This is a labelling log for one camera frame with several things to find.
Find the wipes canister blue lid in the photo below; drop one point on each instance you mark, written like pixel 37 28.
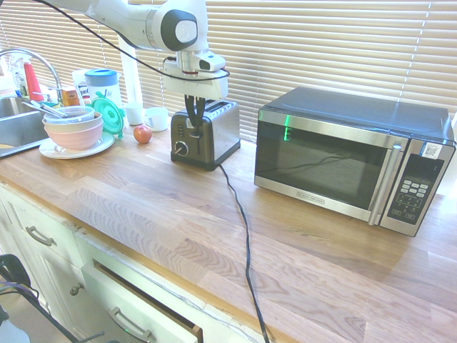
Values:
pixel 103 84

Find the clear plastic container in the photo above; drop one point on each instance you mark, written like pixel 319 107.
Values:
pixel 80 112

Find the white open drawer front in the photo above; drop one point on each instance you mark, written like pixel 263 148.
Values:
pixel 118 300

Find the chrome arched faucet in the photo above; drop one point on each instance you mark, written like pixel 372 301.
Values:
pixel 53 73

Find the pink bowl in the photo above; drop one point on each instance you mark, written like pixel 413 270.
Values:
pixel 71 139

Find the stainless steel two-slot toaster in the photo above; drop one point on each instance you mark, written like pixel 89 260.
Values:
pixel 218 135

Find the narrow beige window blind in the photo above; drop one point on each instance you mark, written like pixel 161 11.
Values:
pixel 53 43

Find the metal utensils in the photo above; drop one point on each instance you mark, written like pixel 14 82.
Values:
pixel 43 108

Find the green container lid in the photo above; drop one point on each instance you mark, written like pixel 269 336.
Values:
pixel 110 116

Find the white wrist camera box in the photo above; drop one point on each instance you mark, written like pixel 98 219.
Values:
pixel 212 61

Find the red apple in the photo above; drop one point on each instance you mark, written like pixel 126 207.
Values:
pixel 143 134

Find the small white cup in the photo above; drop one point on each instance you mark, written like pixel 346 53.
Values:
pixel 135 113

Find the orange box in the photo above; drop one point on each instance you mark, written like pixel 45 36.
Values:
pixel 70 97

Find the white mug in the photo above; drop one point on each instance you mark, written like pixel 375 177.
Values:
pixel 159 118

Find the round metal cabinet knob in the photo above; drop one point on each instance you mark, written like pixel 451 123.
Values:
pixel 75 290

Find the white paper packet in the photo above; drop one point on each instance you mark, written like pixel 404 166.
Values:
pixel 79 80

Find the wide beige window blind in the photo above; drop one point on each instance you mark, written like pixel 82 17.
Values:
pixel 321 46

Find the black and steel microwave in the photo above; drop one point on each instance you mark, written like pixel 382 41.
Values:
pixel 321 164

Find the white plate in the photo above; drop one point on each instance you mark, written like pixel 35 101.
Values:
pixel 101 145

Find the red bottle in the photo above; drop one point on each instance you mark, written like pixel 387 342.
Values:
pixel 33 82

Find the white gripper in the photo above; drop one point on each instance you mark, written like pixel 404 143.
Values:
pixel 196 85

